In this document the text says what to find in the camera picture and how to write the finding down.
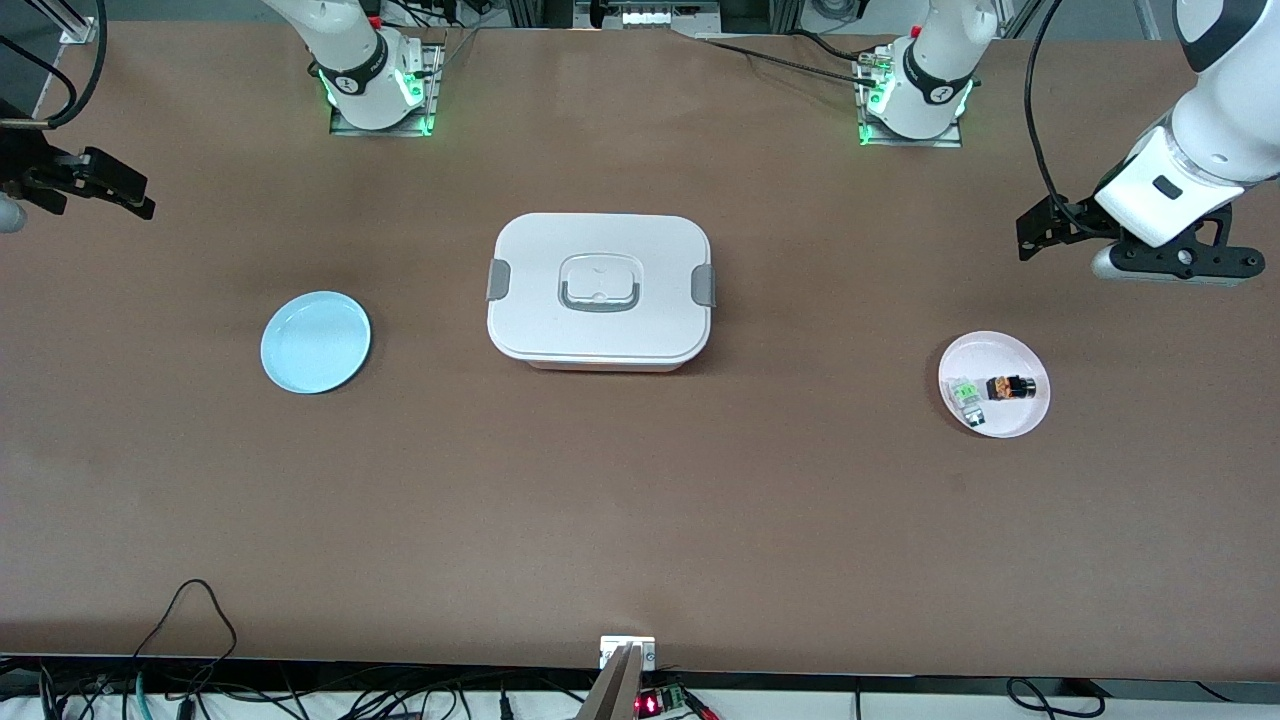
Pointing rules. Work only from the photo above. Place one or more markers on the aluminium frame profile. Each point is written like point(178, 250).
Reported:
point(75, 25)

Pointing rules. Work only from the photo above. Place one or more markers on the circuit board with red light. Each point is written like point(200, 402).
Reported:
point(660, 700)

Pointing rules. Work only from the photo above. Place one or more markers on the white lidded lunch box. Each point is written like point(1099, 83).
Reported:
point(600, 290)

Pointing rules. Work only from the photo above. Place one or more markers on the white lit device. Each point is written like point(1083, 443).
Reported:
point(660, 15)

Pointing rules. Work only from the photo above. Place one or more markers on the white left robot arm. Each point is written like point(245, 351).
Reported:
point(1215, 140)

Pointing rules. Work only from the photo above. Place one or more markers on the pink round plate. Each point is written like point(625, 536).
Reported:
point(995, 355)

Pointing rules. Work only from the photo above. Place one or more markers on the orange and black switch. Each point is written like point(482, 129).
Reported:
point(1010, 388)

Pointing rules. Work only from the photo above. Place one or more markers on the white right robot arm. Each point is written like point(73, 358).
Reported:
point(350, 50)

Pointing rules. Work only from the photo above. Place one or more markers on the green and clear switch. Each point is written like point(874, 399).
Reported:
point(967, 400)

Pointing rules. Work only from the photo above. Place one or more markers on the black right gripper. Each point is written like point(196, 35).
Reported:
point(22, 162)

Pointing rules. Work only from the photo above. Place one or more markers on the light blue round plate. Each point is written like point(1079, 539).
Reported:
point(315, 342)

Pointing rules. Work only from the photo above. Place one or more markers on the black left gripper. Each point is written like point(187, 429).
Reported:
point(1076, 216)

